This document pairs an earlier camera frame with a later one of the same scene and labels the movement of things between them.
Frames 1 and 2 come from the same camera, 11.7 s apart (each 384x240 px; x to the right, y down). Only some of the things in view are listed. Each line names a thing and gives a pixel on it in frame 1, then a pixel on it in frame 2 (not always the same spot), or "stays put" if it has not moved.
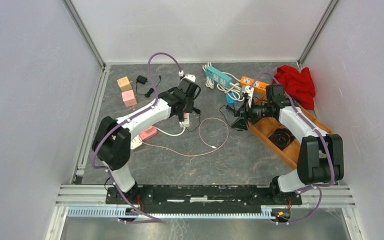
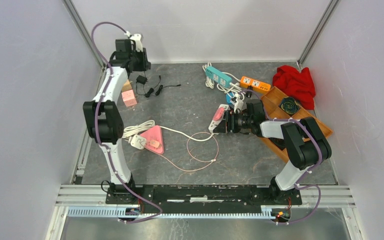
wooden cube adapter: [124, 84] stays put
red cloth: [299, 86] stays put
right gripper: [240, 124] to [229, 124]
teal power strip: [218, 76] stays put
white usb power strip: [186, 123] to [214, 124]
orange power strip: [260, 87] stays put
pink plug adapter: [129, 98] stays put
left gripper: [190, 108] to [145, 65]
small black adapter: [141, 79] stays put
